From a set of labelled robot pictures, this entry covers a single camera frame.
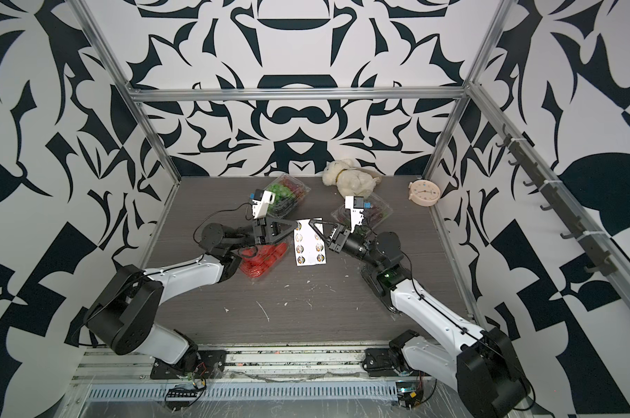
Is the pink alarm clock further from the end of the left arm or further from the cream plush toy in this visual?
the end of the left arm

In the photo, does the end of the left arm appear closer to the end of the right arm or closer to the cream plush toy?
the end of the right arm

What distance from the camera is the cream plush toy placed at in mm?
1069

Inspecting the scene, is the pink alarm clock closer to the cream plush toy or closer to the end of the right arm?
the cream plush toy

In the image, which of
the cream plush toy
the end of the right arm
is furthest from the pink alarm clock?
the end of the right arm
